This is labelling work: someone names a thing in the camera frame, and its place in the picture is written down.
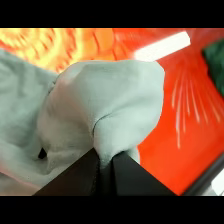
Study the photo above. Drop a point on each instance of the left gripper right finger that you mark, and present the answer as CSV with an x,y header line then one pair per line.
x,y
136,180

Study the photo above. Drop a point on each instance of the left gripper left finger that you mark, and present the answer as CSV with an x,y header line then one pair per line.
x,y
76,179

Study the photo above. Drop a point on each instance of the light grey garment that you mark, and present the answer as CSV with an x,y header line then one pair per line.
x,y
100,106

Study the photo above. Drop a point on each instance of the dark green garment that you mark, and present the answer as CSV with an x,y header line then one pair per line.
x,y
216,63

